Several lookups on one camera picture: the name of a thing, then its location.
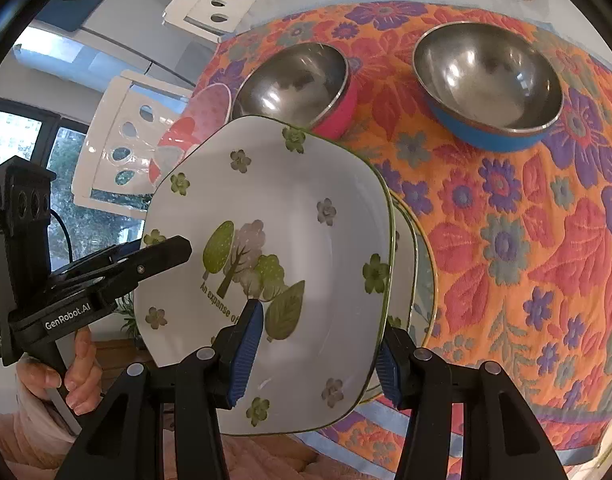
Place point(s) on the blue steel bowl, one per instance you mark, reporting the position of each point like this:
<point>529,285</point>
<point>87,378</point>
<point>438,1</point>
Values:
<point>488,86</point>

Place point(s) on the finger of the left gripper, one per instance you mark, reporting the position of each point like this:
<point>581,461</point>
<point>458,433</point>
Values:
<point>97,260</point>
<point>100,288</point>

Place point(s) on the person's left hand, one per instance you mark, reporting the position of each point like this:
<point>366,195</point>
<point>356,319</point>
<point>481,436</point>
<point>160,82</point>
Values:
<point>82,379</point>

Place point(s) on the white chair far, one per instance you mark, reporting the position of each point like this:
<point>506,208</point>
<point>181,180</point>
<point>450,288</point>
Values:
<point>206,21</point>

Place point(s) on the white chair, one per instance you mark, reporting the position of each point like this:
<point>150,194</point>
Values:
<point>112,169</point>
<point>206,21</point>

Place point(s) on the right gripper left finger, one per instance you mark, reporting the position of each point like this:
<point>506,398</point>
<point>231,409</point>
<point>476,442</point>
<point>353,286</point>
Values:
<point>208,380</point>

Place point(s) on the floral quilted table mat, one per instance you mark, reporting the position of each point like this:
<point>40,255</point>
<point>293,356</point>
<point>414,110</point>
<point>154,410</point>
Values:
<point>522,242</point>

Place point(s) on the white chair near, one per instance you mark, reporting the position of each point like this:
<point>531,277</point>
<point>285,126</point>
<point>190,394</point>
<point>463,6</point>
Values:
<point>112,169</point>

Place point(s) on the blue sunflower round plate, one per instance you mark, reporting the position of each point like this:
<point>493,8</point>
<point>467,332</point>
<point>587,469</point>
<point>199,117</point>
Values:
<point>424,307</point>

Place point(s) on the pink steel bowl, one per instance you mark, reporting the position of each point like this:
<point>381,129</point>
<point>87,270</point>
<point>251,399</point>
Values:
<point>308,86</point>

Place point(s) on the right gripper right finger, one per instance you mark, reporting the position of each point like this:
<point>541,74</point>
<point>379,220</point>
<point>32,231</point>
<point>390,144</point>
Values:
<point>417,380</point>

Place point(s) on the pink fox bowl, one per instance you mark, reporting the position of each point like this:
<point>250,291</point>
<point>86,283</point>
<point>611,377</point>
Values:
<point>206,112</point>

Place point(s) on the forest plate print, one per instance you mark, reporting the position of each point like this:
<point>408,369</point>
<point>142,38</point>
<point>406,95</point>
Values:
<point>404,278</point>
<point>298,223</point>

